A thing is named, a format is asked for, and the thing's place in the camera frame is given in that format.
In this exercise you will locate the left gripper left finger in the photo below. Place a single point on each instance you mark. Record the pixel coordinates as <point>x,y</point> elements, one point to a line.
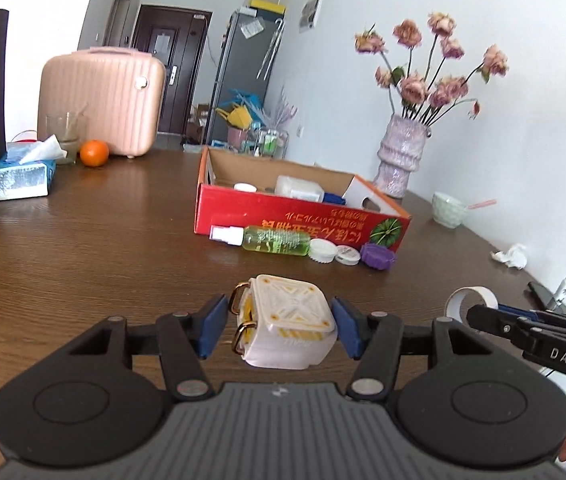
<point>184,340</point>

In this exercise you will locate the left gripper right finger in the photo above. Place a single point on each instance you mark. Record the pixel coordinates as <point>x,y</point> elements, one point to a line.
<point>374,341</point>

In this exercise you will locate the white tape roll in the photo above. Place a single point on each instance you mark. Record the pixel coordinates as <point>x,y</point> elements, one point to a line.
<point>459,302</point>

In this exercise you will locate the purple ridged cap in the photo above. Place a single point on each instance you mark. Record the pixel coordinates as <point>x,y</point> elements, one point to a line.
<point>377,257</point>

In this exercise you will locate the white round labelled disc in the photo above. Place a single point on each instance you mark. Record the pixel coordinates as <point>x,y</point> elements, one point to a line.
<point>346,255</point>

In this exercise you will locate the white power adapter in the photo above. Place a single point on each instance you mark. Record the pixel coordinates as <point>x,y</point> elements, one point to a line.
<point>281,323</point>

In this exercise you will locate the white ridged lid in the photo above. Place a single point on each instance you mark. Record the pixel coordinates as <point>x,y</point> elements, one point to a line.
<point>322,251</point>

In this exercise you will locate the green spray bottle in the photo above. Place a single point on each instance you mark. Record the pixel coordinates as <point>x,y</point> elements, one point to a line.
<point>267,240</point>

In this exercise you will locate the blue ridged cap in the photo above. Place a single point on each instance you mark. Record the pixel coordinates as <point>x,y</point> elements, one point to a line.
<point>334,199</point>

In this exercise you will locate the white ramekin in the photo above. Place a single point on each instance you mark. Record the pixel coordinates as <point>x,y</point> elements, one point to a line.
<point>245,187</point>

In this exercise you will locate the small white spray bottle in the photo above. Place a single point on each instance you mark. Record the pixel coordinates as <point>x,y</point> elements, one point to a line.
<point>558,297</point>

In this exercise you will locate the black smartphone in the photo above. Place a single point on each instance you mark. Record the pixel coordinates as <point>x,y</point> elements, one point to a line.
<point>543,298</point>

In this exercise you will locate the crumpled white tissue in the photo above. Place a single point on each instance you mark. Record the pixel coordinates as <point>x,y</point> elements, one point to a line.
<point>513,258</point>

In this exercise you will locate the pink spoon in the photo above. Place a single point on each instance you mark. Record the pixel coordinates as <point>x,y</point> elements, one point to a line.
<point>480,205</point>

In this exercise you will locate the pale green bowl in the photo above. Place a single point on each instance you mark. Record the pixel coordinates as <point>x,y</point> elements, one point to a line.
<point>448,211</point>

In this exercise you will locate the red cardboard box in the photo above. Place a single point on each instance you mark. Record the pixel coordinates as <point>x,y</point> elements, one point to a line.
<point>368,216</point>

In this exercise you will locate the purple textured vase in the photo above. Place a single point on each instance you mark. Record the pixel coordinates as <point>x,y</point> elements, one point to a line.
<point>399,155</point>

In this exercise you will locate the orange fruit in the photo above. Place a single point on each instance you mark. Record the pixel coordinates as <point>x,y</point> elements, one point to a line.
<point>94,153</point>

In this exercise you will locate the cart with clutter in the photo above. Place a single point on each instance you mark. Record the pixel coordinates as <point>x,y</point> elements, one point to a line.
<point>242,126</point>

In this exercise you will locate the tissue pack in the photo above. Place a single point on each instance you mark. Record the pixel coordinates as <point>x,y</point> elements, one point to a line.
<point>28,168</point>

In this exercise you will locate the dried pink roses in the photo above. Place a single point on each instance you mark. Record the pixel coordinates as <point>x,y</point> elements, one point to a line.
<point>428,96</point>

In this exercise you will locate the glass cup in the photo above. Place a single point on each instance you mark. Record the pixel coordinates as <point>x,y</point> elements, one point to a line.
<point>67,128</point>

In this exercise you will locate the pink ribbed suitcase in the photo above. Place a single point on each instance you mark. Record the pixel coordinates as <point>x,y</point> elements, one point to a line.
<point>114,93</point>

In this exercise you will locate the grey refrigerator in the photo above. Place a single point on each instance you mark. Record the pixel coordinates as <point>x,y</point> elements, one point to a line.
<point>246,60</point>

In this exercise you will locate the dark brown door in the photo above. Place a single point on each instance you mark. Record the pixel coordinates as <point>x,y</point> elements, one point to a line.
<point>176,37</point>

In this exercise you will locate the yellow box on fridge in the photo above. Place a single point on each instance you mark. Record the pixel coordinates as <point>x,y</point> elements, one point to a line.
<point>268,6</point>

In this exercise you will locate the wall vent panel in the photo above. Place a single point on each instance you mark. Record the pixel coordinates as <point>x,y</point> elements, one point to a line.
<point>309,15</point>

